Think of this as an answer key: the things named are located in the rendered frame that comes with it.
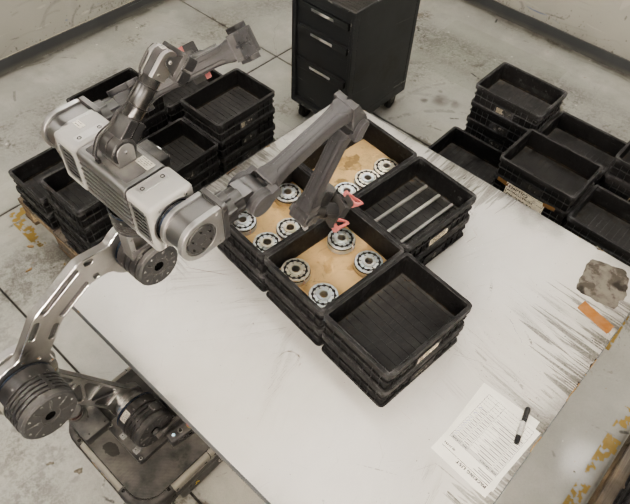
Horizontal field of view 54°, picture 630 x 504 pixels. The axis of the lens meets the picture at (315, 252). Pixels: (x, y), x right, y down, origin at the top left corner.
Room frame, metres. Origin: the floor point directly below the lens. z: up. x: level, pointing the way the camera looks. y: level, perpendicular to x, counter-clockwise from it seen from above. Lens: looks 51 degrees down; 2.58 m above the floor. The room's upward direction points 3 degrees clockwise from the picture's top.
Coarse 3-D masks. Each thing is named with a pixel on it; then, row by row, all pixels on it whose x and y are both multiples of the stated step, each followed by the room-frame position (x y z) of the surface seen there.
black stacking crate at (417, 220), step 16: (400, 176) 1.76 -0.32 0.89; (416, 176) 1.83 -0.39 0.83; (432, 176) 1.78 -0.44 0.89; (384, 192) 1.70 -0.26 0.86; (400, 192) 1.74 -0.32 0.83; (432, 192) 1.75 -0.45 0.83; (448, 192) 1.71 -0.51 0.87; (464, 192) 1.67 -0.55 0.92; (368, 208) 1.64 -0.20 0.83; (384, 208) 1.64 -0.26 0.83; (400, 208) 1.65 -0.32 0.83; (416, 208) 1.65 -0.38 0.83; (432, 208) 1.66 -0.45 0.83; (384, 224) 1.56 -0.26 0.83; (416, 224) 1.57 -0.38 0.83; (432, 224) 1.58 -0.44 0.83; (448, 224) 1.54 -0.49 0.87; (416, 256) 1.42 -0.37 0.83
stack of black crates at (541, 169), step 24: (528, 144) 2.45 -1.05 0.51; (552, 144) 2.38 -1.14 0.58; (504, 168) 2.23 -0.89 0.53; (528, 168) 2.29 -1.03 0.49; (552, 168) 2.30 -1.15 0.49; (576, 168) 2.28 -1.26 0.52; (600, 168) 2.21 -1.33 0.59; (528, 192) 2.13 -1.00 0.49; (552, 192) 2.07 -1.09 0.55; (576, 192) 2.14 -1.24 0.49; (552, 216) 2.04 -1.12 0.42
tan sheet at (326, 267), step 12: (348, 228) 1.53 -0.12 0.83; (324, 240) 1.46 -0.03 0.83; (360, 240) 1.47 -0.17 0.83; (312, 252) 1.40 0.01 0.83; (324, 252) 1.41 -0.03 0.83; (312, 264) 1.35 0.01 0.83; (324, 264) 1.35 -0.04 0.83; (336, 264) 1.36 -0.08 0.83; (348, 264) 1.36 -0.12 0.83; (312, 276) 1.30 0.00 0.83; (324, 276) 1.30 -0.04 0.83; (336, 276) 1.30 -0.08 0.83; (348, 276) 1.31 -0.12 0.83; (360, 276) 1.31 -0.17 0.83; (300, 288) 1.24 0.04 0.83; (336, 288) 1.25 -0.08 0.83; (348, 288) 1.25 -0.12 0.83
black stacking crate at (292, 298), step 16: (320, 224) 1.46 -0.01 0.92; (352, 224) 1.52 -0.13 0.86; (304, 240) 1.41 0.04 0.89; (320, 240) 1.46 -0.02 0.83; (368, 240) 1.46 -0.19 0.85; (384, 240) 1.41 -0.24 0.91; (272, 256) 1.30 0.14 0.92; (288, 256) 1.35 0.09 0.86; (384, 256) 1.40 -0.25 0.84; (272, 272) 1.27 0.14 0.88; (288, 288) 1.21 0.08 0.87; (304, 304) 1.15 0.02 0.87; (320, 320) 1.09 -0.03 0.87
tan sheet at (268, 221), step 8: (272, 208) 1.61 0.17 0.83; (280, 208) 1.61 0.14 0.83; (288, 208) 1.61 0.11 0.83; (264, 216) 1.56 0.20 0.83; (272, 216) 1.57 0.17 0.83; (280, 216) 1.57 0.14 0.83; (288, 216) 1.57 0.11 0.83; (264, 224) 1.52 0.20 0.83; (272, 224) 1.53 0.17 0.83; (256, 232) 1.48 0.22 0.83; (272, 232) 1.49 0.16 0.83
